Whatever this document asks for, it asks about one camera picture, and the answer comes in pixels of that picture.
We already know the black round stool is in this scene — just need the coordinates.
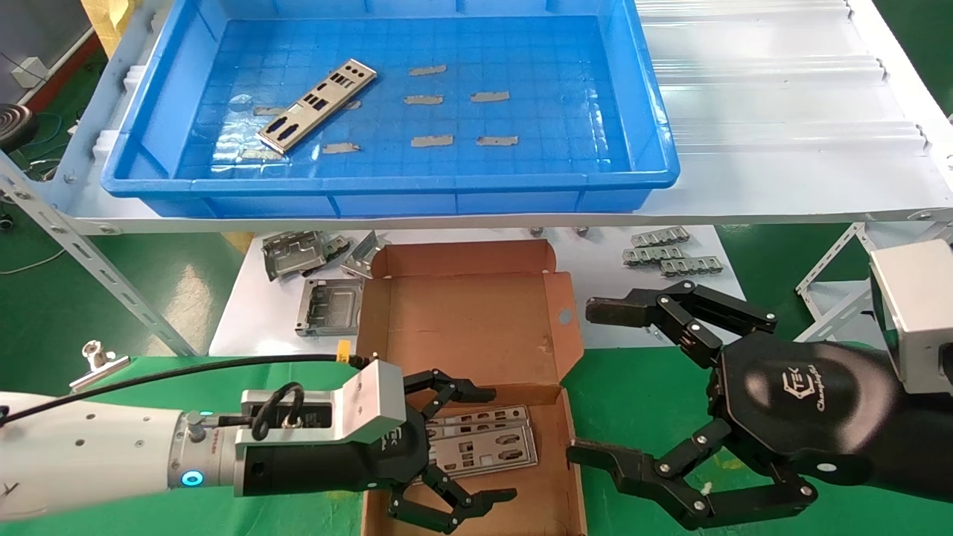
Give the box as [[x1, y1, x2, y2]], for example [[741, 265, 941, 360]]
[[0, 104, 38, 151]]

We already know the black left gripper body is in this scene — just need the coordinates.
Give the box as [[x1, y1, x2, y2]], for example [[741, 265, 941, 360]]
[[237, 415, 434, 499]]

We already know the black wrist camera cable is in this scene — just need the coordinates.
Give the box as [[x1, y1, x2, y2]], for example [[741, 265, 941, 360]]
[[0, 341, 373, 441]]

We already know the slotted white angle bar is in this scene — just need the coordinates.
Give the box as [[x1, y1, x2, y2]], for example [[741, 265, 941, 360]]
[[0, 149, 199, 357]]

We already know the brown cardboard box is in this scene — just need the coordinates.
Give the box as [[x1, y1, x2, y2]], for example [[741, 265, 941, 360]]
[[356, 240, 589, 536]]

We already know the silver binder clip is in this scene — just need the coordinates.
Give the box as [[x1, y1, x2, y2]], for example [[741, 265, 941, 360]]
[[69, 340, 131, 392]]

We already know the angled grey metal bracket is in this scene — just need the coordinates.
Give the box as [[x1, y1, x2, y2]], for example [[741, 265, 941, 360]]
[[341, 231, 390, 280]]

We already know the yellow wooden board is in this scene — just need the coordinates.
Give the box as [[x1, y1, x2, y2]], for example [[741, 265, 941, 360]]
[[80, 0, 144, 57]]

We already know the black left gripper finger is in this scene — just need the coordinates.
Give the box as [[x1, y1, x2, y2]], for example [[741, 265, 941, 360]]
[[387, 468, 519, 535], [402, 369, 497, 426]]

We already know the white floor cable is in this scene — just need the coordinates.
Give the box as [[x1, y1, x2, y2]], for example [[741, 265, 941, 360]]
[[0, 248, 69, 275]]

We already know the small notched metal strip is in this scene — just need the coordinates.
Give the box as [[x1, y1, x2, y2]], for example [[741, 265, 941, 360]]
[[660, 256, 725, 278], [631, 227, 692, 248], [624, 246, 686, 267]]

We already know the white flat board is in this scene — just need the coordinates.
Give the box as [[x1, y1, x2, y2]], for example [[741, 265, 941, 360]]
[[210, 226, 760, 357]]

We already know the large grey metal bracket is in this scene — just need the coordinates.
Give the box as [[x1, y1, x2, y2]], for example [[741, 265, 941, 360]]
[[262, 231, 328, 281]]

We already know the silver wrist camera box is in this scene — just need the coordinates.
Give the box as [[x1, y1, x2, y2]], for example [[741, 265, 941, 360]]
[[869, 239, 953, 395], [235, 360, 407, 456]]

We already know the white plastic rail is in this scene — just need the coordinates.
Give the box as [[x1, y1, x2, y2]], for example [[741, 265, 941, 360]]
[[654, 55, 891, 87], [661, 121, 928, 155], [639, 0, 854, 21]]

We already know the square grey metal frame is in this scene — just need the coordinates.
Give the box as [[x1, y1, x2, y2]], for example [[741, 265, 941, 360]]
[[296, 279, 366, 337]]

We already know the white angle steel frame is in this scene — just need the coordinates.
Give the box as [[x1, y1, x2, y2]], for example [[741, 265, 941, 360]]
[[795, 222, 953, 343]]

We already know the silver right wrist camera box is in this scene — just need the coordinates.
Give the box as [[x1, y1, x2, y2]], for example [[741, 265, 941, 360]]
[[869, 239, 953, 395]]

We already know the green cloth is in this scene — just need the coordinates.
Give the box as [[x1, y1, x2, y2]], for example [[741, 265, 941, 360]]
[[0, 348, 953, 536]]

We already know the blue plastic tray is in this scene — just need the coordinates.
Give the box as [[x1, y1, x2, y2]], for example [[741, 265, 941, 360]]
[[101, 0, 682, 218]]

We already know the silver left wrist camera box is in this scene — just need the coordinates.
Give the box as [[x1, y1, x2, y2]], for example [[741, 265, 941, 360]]
[[235, 360, 407, 456]]

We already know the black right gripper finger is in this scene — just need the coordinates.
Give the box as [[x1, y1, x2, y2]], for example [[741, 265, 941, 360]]
[[567, 417, 817, 532], [585, 280, 780, 370]]

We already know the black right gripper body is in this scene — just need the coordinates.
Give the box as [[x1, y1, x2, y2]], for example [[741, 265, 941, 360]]
[[707, 331, 899, 479]]

